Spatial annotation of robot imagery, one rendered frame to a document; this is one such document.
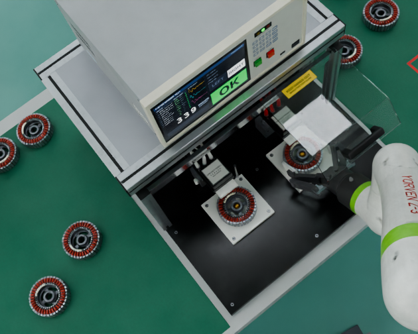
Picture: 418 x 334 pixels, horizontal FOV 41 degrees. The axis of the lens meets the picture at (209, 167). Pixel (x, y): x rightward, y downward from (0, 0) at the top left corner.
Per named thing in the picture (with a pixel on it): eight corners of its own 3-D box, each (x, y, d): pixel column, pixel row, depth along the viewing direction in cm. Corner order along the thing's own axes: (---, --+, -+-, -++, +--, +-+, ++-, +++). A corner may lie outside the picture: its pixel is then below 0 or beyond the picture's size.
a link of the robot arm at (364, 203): (383, 252, 130) (418, 238, 135) (391, 206, 124) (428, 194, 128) (344, 221, 141) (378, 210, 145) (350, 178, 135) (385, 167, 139)
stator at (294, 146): (330, 159, 162) (330, 154, 158) (300, 182, 160) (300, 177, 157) (304, 132, 166) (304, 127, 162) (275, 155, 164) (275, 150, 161)
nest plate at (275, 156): (339, 161, 162) (339, 160, 161) (299, 193, 160) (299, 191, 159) (304, 126, 168) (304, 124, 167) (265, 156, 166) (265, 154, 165)
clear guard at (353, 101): (401, 123, 139) (405, 112, 134) (327, 182, 136) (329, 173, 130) (312, 42, 151) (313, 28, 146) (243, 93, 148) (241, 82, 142)
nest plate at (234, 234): (275, 213, 159) (275, 211, 158) (233, 245, 157) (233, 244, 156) (241, 175, 165) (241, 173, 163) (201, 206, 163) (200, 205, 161)
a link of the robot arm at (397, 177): (376, 270, 105) (438, 277, 103) (385, 219, 100) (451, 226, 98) (367, 175, 136) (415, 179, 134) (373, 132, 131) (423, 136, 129)
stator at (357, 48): (318, 59, 178) (318, 52, 175) (338, 34, 180) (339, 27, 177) (348, 76, 174) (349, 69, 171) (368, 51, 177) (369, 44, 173)
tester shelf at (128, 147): (344, 35, 143) (346, 24, 139) (130, 197, 134) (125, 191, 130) (237, -61, 159) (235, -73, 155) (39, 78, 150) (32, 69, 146)
